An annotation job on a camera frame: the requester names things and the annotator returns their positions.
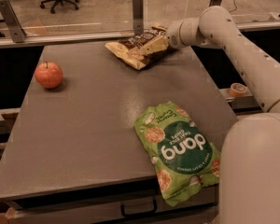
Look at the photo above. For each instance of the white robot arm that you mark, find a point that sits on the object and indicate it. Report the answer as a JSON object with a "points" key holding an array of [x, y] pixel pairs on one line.
{"points": [[249, 189]]}

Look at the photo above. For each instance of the green rice chip bag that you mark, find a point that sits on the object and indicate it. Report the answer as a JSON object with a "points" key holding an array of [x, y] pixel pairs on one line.
{"points": [[185, 160]]}

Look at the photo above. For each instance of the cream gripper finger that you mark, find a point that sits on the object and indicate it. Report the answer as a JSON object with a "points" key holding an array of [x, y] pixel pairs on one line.
{"points": [[157, 44]]}

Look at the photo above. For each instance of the metal rail behind table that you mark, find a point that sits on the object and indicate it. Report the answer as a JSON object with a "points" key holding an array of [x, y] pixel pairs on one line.
{"points": [[45, 40]]}

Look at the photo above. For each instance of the brown chip bag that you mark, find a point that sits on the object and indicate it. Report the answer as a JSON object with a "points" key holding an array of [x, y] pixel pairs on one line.
{"points": [[128, 49]]}

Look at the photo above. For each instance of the black drawer handle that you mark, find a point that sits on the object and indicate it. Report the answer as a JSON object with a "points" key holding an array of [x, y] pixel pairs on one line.
{"points": [[138, 208]]}

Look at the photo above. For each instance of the red apple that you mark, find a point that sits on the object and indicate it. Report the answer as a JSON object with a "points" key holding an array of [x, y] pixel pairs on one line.
{"points": [[49, 75]]}

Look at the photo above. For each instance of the orange tape roll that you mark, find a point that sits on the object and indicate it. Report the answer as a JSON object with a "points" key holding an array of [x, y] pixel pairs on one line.
{"points": [[237, 90]]}

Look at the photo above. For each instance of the left metal bracket post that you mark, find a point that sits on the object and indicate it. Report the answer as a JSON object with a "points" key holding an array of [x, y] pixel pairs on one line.
{"points": [[16, 32]]}

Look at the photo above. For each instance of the middle metal bracket post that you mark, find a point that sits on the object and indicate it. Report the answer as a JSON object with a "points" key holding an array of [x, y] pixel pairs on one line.
{"points": [[138, 17]]}

